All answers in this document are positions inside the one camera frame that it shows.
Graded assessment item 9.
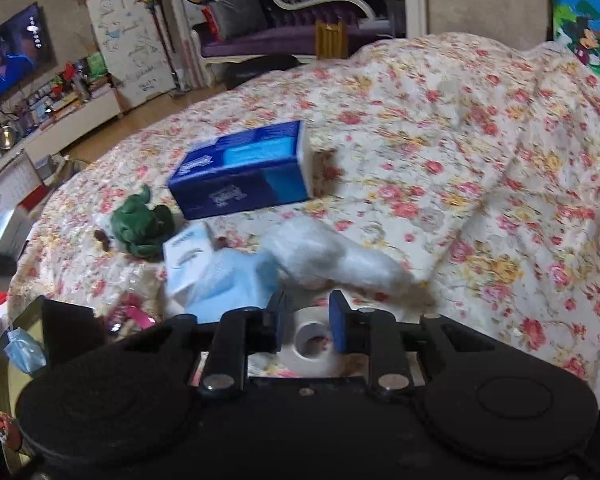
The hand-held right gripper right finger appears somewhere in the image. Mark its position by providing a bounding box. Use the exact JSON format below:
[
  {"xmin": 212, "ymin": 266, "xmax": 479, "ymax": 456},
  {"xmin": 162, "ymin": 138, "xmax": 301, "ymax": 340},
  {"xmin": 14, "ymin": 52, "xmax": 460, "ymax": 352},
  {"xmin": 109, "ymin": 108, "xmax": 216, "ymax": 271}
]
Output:
[{"xmin": 328, "ymin": 290, "xmax": 496, "ymax": 394}]

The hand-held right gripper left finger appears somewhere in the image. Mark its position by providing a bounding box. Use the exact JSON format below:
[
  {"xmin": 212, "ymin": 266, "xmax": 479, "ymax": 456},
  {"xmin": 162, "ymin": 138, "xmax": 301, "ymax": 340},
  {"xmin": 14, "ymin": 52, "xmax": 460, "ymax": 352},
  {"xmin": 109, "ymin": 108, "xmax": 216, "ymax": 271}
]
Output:
[{"xmin": 139, "ymin": 287, "xmax": 288, "ymax": 393}]

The white tape roll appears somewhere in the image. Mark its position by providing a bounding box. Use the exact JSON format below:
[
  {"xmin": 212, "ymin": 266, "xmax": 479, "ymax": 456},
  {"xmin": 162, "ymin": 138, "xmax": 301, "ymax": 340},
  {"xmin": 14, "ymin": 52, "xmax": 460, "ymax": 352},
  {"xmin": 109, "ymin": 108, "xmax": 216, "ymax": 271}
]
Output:
[{"xmin": 275, "ymin": 305, "xmax": 348, "ymax": 378}]

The light blue plastic bag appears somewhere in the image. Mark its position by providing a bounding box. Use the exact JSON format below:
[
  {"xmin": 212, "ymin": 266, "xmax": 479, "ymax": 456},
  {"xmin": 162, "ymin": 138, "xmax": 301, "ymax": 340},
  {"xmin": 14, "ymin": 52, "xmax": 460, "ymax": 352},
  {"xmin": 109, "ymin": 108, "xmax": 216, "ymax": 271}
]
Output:
[{"xmin": 167, "ymin": 250, "xmax": 281, "ymax": 323}]

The white plush toy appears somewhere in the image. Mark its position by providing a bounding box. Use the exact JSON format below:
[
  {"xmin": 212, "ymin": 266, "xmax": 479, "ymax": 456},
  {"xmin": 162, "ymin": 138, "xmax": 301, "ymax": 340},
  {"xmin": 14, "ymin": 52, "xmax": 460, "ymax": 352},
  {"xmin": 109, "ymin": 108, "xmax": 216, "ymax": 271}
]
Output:
[{"xmin": 262, "ymin": 217, "xmax": 418, "ymax": 306}]

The black triangular case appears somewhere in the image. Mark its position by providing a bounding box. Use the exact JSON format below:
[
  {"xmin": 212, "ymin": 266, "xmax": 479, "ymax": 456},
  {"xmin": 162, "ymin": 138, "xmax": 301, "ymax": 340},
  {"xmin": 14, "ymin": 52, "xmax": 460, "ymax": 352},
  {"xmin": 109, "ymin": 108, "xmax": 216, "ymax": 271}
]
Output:
[{"xmin": 40, "ymin": 296, "xmax": 112, "ymax": 356}]

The gold metal tray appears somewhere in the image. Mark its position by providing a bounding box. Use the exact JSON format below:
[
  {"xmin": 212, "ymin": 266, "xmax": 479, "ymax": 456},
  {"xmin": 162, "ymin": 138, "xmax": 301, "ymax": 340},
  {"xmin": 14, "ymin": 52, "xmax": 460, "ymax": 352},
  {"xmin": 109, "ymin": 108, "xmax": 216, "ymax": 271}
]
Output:
[{"xmin": 0, "ymin": 305, "xmax": 46, "ymax": 461}]

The green plush toy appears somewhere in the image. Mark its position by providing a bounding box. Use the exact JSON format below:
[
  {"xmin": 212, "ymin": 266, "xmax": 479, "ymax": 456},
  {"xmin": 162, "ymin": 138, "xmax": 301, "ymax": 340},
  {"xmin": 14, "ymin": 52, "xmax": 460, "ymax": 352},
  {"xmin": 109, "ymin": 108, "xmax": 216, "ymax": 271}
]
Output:
[{"xmin": 109, "ymin": 185, "xmax": 176, "ymax": 261}]

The silver grey box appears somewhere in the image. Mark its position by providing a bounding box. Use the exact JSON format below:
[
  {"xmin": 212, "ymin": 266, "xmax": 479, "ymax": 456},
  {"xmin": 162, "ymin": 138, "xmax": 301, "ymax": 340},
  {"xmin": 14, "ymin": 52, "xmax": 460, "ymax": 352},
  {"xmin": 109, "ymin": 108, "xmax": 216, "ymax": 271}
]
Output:
[{"xmin": 0, "ymin": 205, "xmax": 33, "ymax": 261}]

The desk calendar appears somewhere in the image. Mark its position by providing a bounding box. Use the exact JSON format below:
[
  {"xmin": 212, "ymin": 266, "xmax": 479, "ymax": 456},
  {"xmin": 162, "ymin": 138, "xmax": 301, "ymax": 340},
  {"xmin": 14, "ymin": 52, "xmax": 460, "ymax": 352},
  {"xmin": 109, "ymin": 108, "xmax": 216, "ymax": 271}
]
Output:
[{"xmin": 0, "ymin": 149, "xmax": 51, "ymax": 233}]

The blue face mask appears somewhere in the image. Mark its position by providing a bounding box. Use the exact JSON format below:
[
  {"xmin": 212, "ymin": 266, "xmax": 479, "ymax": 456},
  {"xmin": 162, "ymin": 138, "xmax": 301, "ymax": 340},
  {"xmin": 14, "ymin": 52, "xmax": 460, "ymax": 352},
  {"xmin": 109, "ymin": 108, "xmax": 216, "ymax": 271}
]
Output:
[{"xmin": 4, "ymin": 327, "xmax": 48, "ymax": 376}]

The white box with blue print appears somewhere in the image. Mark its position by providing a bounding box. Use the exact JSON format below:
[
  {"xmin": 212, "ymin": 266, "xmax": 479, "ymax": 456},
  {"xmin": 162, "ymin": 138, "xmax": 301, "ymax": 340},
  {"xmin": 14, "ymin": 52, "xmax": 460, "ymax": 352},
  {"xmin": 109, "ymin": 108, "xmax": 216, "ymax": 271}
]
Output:
[{"xmin": 161, "ymin": 224, "xmax": 216, "ymax": 296}]

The dark red snack packet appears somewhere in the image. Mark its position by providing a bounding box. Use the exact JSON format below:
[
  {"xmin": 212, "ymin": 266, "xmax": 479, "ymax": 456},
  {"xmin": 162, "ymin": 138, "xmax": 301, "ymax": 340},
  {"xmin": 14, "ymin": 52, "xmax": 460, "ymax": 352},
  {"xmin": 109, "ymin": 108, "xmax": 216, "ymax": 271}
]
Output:
[{"xmin": 102, "ymin": 292, "xmax": 157, "ymax": 333}]

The blue tissue box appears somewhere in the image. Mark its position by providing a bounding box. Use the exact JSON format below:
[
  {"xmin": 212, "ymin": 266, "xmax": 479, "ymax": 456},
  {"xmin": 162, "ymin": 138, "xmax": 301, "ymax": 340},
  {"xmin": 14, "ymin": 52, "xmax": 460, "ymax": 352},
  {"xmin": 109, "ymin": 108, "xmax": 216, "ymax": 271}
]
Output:
[{"xmin": 167, "ymin": 120, "xmax": 315, "ymax": 221}]

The colourful patterned pouch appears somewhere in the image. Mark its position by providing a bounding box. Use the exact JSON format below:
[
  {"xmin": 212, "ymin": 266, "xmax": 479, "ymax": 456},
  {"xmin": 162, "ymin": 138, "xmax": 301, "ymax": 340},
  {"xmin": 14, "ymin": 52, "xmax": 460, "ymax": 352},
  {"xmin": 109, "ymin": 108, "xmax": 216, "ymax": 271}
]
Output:
[{"xmin": 0, "ymin": 410, "xmax": 23, "ymax": 453}]

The white television stand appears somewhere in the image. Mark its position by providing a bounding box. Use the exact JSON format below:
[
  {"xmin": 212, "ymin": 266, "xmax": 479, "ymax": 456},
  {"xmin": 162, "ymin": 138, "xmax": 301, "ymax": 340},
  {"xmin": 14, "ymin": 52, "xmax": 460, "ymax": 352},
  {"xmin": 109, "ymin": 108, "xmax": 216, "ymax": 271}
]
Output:
[{"xmin": 0, "ymin": 82, "xmax": 123, "ymax": 171}]

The television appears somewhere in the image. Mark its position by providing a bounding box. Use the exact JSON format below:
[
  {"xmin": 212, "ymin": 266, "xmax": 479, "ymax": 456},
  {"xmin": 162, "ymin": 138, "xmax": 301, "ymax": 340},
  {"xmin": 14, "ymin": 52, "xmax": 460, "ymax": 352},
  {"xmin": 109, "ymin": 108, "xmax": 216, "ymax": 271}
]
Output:
[{"xmin": 0, "ymin": 2, "xmax": 58, "ymax": 111}]

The black ottoman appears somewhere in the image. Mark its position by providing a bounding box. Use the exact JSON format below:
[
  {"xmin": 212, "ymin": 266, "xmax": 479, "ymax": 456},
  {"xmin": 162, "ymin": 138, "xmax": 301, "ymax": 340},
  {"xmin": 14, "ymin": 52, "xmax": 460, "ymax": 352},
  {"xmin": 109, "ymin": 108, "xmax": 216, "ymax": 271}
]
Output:
[{"xmin": 222, "ymin": 54, "xmax": 303, "ymax": 90}]

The white printed cabinet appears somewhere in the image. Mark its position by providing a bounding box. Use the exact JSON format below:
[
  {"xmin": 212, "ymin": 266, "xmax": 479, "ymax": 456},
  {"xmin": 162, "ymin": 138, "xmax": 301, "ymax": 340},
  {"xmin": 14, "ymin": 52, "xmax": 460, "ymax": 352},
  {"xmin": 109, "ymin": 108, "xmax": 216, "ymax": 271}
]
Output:
[{"xmin": 85, "ymin": 0, "xmax": 178, "ymax": 111}]

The purple chaise sofa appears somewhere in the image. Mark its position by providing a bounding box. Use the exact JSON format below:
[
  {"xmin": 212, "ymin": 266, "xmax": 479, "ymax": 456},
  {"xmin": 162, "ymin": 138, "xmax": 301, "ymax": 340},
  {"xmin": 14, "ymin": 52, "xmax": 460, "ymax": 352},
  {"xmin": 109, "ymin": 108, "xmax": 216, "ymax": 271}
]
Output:
[{"xmin": 190, "ymin": 0, "xmax": 376, "ymax": 68}]

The yellow wooden chair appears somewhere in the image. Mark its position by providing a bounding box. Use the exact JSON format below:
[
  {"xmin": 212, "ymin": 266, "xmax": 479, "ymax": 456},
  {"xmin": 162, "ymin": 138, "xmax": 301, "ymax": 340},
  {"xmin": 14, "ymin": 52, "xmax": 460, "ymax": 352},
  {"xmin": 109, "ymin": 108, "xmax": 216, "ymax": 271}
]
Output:
[{"xmin": 315, "ymin": 20, "xmax": 350, "ymax": 60}]

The grey cushion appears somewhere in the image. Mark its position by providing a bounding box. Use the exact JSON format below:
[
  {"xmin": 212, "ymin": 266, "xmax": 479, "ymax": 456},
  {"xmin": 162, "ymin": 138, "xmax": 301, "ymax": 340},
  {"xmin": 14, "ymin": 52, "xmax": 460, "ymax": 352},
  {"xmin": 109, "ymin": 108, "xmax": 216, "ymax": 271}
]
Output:
[{"xmin": 219, "ymin": 0, "xmax": 271, "ymax": 38}]

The red handled mop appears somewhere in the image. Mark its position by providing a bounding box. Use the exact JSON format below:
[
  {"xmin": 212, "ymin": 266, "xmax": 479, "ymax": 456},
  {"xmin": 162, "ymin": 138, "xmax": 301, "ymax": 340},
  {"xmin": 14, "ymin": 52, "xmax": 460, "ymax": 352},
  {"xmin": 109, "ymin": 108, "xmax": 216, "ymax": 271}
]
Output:
[{"xmin": 150, "ymin": 0, "xmax": 193, "ymax": 93}]

